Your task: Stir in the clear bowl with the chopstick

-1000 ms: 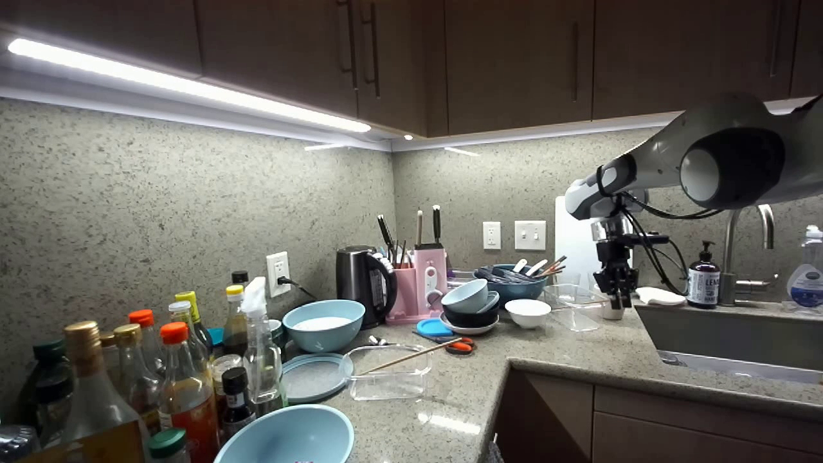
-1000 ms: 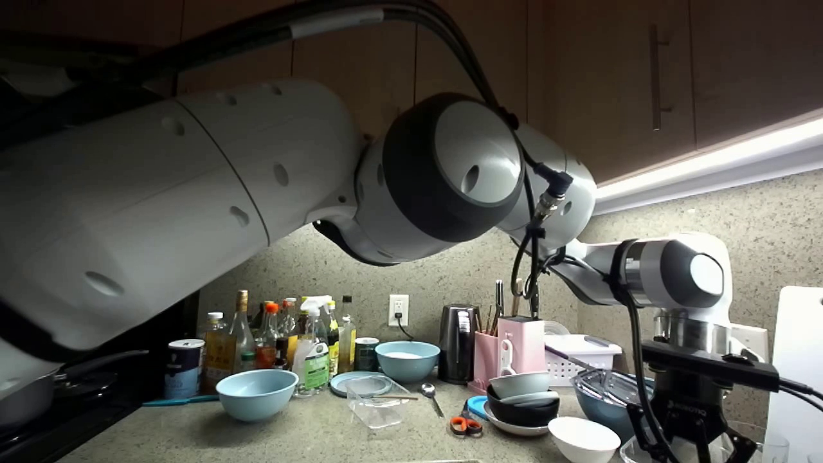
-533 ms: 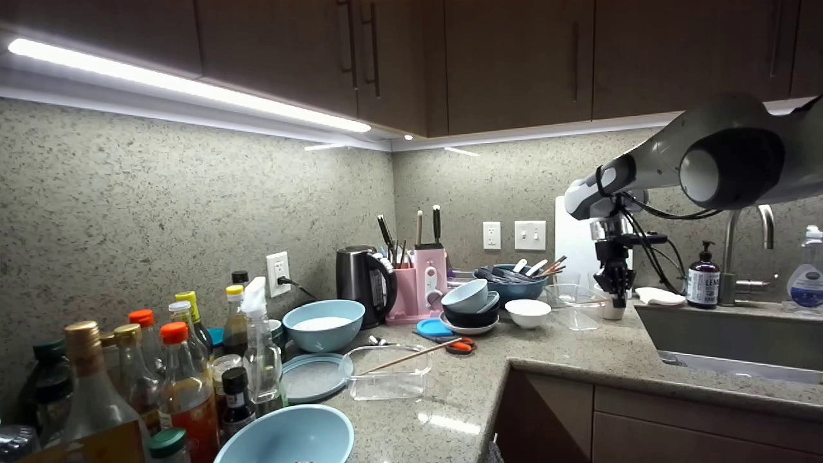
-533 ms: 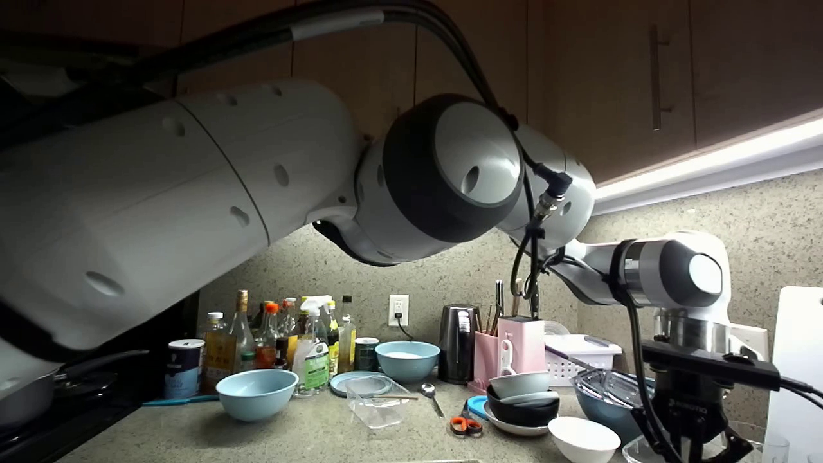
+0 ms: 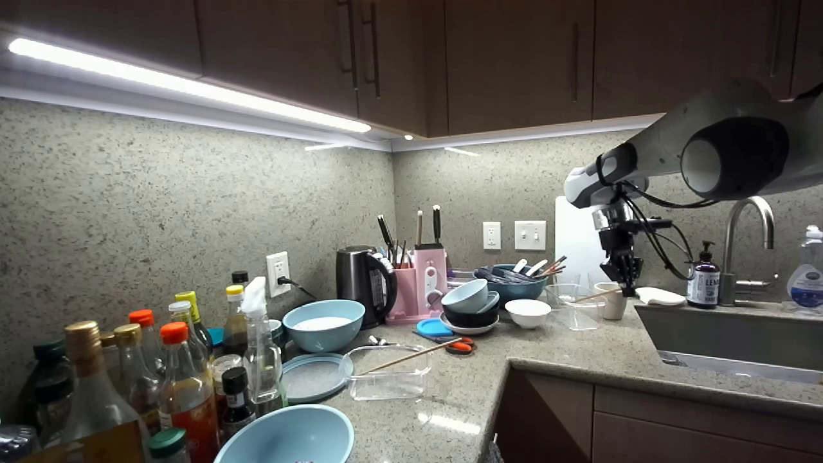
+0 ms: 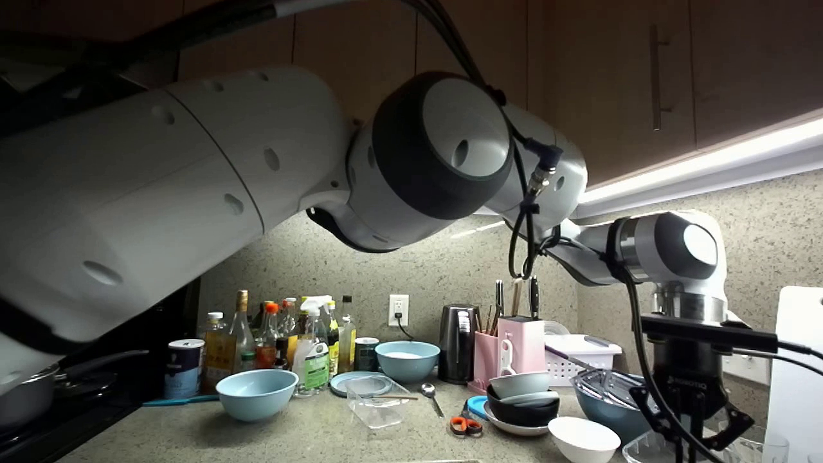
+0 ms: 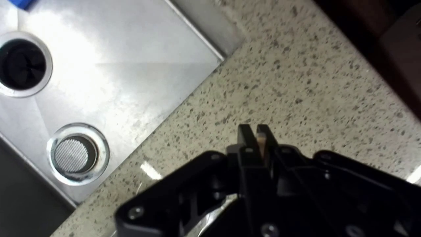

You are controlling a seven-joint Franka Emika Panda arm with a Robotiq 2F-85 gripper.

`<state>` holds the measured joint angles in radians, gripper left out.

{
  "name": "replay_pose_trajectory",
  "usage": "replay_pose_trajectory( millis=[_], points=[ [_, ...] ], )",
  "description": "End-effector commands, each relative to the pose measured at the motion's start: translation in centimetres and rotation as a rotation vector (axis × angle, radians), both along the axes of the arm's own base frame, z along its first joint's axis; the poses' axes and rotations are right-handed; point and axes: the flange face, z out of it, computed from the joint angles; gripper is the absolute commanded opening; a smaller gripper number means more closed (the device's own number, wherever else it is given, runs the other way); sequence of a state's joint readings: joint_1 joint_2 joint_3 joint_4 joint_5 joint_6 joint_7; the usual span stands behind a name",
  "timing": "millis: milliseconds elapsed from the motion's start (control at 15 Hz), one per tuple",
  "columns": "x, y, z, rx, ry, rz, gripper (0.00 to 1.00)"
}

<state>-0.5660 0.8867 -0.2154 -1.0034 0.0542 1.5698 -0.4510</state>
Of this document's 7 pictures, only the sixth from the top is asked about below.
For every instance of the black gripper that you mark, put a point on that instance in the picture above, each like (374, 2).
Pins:
(676, 401)

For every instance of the clear glass bowl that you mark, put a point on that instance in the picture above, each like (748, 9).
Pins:
(649, 447)

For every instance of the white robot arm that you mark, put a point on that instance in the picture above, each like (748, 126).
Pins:
(112, 204)

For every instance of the large dark blue bowl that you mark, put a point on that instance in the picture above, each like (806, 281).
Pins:
(605, 396)

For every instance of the small white bowl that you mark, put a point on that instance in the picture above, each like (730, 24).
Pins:
(581, 440)

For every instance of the light blue back bowl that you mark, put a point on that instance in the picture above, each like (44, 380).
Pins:
(406, 361)

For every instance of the light blue bowl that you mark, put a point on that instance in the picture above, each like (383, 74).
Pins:
(254, 395)
(406, 361)

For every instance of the light blue front bowl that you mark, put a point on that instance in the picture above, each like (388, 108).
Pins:
(254, 395)

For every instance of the white cutting board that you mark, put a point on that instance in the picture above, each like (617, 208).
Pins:
(795, 391)

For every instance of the white dish basket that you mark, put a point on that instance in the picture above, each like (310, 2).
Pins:
(566, 353)

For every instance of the stacked grey black bowls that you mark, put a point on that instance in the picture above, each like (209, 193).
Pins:
(522, 400)

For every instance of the pink knife block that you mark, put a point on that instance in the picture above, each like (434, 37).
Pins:
(506, 341)

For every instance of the blue lid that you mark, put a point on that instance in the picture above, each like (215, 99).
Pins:
(477, 407)

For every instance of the black electric kettle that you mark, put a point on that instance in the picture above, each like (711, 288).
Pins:
(456, 343)

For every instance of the metal spoon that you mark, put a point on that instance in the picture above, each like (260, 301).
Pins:
(431, 391)

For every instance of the clear rectangular container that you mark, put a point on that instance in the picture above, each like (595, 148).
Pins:
(383, 410)

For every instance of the light blue plate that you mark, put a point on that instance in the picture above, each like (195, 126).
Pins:
(361, 383)

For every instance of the yellow cap oil bottle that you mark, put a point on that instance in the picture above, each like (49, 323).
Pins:
(344, 334)

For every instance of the clear spray bottle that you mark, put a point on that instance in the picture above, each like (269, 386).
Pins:
(312, 361)

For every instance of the red cap sauce bottle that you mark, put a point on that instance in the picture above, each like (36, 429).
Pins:
(269, 353)

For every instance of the white salt canister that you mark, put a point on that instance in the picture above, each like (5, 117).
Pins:
(184, 369)

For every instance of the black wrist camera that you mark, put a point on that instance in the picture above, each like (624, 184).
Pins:
(726, 337)

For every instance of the red handled scissors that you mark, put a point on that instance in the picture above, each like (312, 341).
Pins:
(465, 428)

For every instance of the white wall outlet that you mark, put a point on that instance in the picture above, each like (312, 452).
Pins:
(398, 310)

